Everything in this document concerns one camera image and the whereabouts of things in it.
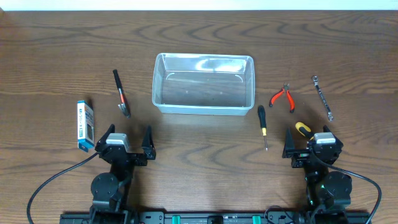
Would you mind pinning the slim black yellow screwdriver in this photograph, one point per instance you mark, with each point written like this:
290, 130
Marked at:
262, 117

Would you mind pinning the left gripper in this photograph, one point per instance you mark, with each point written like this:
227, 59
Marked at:
125, 155

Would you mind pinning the orange handled cutting pliers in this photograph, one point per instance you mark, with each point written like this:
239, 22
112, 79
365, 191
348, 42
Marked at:
285, 89

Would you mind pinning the stubby yellow black screwdriver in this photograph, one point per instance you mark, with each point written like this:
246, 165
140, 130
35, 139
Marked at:
304, 130

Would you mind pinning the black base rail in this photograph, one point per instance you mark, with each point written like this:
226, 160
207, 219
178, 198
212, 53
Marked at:
211, 218

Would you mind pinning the clear plastic container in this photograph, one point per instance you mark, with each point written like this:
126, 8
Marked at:
207, 84

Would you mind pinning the small black handled hammer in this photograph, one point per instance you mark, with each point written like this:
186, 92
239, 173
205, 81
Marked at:
123, 106

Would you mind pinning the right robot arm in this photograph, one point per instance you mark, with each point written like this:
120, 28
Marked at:
328, 192

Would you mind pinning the blue white screwdriver set box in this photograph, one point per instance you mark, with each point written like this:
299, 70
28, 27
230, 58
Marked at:
85, 126

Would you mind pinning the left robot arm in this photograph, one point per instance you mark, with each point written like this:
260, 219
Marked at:
110, 189

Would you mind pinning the silver ratchet wrench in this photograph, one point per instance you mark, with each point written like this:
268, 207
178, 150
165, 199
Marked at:
328, 110

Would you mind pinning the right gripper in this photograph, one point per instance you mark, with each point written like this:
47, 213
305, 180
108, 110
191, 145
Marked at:
301, 155

